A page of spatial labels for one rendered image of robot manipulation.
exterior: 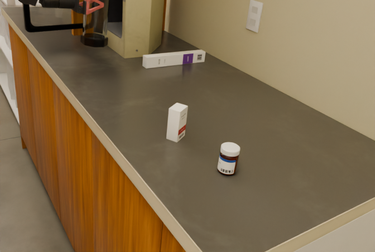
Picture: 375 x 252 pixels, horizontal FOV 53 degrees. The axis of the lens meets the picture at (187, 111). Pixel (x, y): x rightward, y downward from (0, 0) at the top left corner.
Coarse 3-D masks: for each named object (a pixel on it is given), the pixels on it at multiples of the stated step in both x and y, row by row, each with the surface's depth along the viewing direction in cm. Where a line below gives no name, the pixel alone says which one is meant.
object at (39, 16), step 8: (80, 0) 163; (32, 8) 151; (40, 8) 153; (48, 8) 155; (56, 8) 158; (64, 8) 160; (32, 16) 153; (40, 16) 155; (48, 16) 157; (56, 16) 159; (64, 16) 161; (72, 16) 163; (80, 16) 166; (32, 24) 154; (40, 24) 156; (48, 24) 158; (56, 24) 160; (64, 24) 162
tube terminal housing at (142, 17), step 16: (128, 0) 143; (144, 0) 146; (160, 0) 161; (128, 16) 146; (144, 16) 149; (160, 16) 166; (128, 32) 149; (144, 32) 152; (160, 32) 171; (112, 48) 161; (128, 48) 152; (144, 48) 156
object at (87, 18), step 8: (104, 0) 136; (104, 8) 137; (88, 16) 137; (96, 16) 137; (104, 16) 139; (88, 24) 138; (96, 24) 138; (104, 24) 140; (88, 32) 140; (96, 32) 140; (104, 32) 142
